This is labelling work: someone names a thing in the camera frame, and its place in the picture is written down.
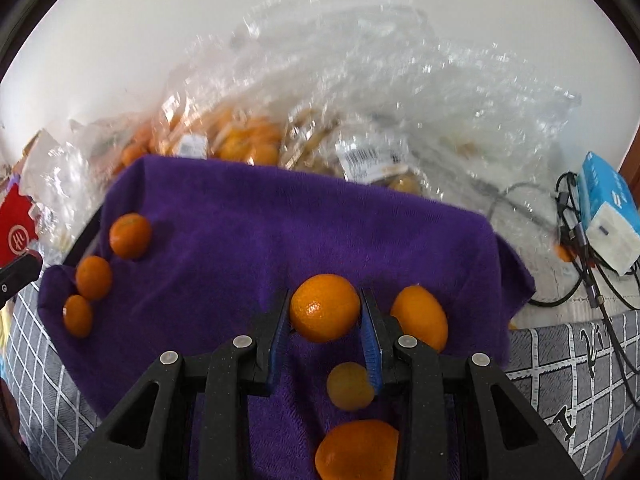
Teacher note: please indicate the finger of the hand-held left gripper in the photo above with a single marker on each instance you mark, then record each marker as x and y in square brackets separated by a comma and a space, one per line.
[17, 275]

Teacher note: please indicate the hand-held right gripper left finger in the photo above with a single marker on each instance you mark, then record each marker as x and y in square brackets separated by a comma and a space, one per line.
[280, 335]

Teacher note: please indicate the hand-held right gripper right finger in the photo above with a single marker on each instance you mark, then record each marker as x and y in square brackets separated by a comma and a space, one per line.
[370, 345]

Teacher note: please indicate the mandarin orange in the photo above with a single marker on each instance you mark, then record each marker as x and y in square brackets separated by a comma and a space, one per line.
[325, 307]
[347, 386]
[93, 277]
[78, 315]
[357, 450]
[419, 317]
[130, 236]

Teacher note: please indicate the clear bag of mandarins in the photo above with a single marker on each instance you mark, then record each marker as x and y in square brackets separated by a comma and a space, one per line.
[240, 140]

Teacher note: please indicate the red package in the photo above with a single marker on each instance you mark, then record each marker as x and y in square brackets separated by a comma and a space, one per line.
[15, 230]

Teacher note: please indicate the purple towel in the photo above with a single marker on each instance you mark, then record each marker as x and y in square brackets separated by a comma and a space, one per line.
[250, 235]

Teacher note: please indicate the grey checked blanket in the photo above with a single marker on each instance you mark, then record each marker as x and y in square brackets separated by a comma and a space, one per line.
[550, 360]

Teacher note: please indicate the small orange fruit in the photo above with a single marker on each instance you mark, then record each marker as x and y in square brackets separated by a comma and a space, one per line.
[566, 252]

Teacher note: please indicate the white charger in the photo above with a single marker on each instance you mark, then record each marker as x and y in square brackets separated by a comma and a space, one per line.
[612, 237]

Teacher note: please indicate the large clear plastic bag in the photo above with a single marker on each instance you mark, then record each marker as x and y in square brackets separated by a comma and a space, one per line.
[450, 85]

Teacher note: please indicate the blue tissue pack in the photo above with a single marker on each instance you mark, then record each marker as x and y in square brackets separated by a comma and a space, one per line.
[607, 185]

